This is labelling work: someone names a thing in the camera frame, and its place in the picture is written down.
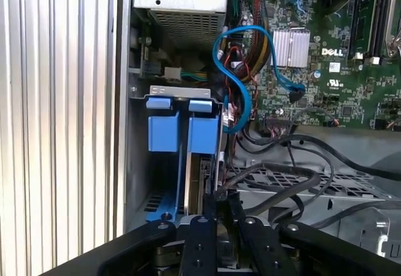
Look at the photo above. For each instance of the empty blue disk carrier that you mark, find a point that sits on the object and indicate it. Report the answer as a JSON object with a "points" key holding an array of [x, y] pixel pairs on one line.
{"points": [[163, 131]]}

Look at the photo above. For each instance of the black open PC case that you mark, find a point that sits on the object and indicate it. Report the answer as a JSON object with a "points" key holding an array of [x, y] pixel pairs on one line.
{"points": [[122, 69]]}

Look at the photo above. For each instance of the CPU socket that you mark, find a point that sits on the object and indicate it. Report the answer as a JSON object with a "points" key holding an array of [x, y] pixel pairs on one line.
{"points": [[391, 6]]}

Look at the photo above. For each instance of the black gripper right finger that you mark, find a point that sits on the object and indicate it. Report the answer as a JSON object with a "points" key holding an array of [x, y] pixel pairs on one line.
{"points": [[266, 247]]}

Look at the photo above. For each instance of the grey perforated drive cage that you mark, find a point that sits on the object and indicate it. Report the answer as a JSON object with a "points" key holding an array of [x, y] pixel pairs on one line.
{"points": [[344, 207]]}

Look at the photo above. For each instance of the metal disk bay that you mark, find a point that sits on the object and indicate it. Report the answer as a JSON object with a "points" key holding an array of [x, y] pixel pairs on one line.
{"points": [[175, 91]]}

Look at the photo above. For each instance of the black RAM slot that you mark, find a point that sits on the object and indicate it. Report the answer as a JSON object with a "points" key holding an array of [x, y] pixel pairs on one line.
{"points": [[376, 22], [355, 22]]}

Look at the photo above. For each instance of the green motherboard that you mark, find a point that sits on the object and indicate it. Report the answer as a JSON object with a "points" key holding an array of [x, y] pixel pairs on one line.
{"points": [[338, 88]]}

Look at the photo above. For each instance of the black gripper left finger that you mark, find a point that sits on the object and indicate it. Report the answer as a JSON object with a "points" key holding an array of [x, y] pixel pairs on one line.
{"points": [[200, 244]]}

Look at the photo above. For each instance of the hard disk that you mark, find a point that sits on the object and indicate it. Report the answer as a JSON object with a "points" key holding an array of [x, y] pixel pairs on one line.
{"points": [[203, 131]]}

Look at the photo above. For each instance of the black multi-pin connector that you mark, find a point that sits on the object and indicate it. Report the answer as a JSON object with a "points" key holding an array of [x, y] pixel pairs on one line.
{"points": [[279, 125]]}

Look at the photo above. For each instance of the silver finned heatsink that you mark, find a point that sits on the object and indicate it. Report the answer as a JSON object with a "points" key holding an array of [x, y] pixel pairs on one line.
{"points": [[291, 48]]}

